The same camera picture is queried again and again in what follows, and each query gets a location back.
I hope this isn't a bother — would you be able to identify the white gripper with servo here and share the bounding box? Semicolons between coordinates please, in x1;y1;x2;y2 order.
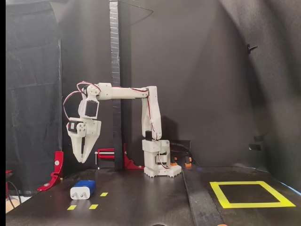
67;117;102;164

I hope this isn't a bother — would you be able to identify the blue and white charger plug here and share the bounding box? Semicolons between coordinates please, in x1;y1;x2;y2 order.
70;180;96;201

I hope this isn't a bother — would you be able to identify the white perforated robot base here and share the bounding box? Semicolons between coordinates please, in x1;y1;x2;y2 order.
143;164;182;179

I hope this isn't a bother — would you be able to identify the red screw clamp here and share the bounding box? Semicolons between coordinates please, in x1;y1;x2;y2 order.
95;147;116;170

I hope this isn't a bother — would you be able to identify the black fabric curtain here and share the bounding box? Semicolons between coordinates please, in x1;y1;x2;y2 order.
6;1;63;195

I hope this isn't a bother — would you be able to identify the red metal part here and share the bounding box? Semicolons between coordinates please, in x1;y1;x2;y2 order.
6;169;13;200

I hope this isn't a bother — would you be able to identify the black flat bar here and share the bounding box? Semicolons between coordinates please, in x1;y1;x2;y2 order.
182;167;225;226

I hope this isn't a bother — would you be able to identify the yellow tape square outline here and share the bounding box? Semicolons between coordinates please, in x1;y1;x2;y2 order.
209;180;296;209

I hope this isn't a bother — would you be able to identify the red white black servo cable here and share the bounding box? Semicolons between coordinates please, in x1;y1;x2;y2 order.
111;86;163;142
63;81;95;124

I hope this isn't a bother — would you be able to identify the red corner bracket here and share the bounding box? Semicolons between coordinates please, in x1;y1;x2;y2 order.
123;143;145;170

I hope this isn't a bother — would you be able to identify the thin black cable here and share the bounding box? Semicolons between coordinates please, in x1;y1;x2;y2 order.
6;180;22;209

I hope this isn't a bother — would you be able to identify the black upright post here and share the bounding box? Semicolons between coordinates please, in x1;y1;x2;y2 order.
109;0;125;172

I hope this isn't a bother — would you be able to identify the black power cable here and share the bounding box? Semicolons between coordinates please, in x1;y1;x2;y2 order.
170;140;200;167

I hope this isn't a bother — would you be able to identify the thin black wire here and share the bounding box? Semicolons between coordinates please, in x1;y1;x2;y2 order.
121;0;155;25

